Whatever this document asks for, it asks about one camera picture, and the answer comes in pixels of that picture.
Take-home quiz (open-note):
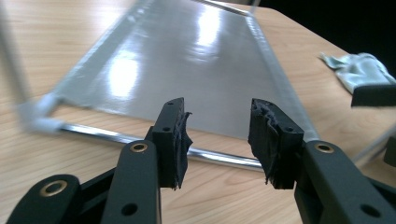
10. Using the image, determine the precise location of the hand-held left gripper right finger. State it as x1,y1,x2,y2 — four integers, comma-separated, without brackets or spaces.
247,98,305,190

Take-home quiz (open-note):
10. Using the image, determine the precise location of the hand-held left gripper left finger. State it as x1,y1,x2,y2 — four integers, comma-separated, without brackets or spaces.
145,96,194,190

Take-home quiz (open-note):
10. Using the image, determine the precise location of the light blue cloth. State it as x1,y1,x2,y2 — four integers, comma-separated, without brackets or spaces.
318,51,396,94

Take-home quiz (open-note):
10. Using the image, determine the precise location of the metal rack with grey shelves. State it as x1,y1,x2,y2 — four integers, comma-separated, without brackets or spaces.
0,0,396,174

